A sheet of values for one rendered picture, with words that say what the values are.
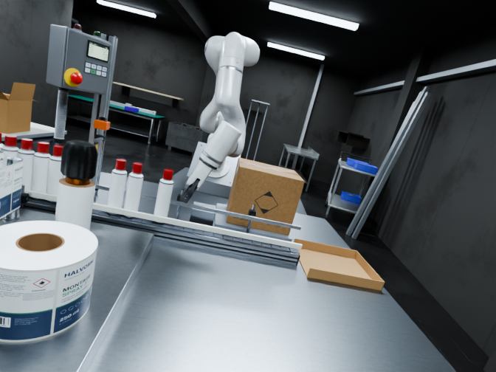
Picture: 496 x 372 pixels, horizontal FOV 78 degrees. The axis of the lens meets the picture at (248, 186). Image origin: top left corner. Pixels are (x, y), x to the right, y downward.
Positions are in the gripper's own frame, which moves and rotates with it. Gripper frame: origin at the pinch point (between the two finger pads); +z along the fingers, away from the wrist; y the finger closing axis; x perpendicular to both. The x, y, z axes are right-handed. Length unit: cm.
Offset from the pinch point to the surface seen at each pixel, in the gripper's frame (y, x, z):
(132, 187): 2.1, -17.9, 6.7
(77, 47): -2, -57, -24
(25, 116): -145, -129, 59
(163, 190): 1.8, -8.2, 1.7
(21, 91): -135, -135, 41
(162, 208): 1.7, -4.9, 8.0
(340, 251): -13, 72, -12
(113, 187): 2.2, -23.4, 10.6
